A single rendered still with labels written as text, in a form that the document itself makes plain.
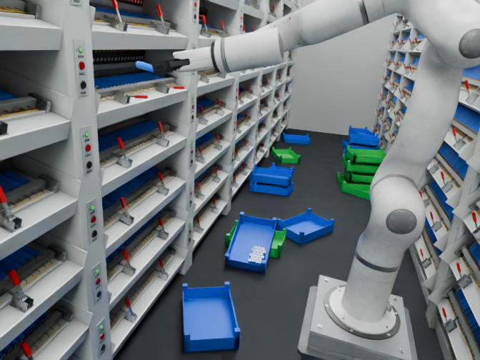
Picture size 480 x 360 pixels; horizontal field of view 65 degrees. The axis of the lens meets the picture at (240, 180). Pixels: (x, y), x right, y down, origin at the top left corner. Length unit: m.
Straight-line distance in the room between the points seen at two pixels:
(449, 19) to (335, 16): 0.22
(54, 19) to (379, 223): 0.84
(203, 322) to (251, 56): 1.07
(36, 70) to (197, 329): 1.07
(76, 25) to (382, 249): 0.89
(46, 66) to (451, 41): 0.83
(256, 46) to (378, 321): 0.81
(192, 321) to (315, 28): 1.17
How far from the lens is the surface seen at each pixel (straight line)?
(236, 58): 0.94
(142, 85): 1.31
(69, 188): 1.00
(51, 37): 0.90
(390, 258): 1.06
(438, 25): 0.88
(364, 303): 1.14
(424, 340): 1.78
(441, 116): 0.94
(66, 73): 0.93
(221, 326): 1.59
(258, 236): 2.04
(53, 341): 1.17
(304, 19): 0.92
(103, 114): 1.05
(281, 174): 2.98
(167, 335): 1.57
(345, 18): 0.91
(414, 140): 0.95
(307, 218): 2.49
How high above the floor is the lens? 1.06
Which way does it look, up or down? 20 degrees down
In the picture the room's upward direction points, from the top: 4 degrees clockwise
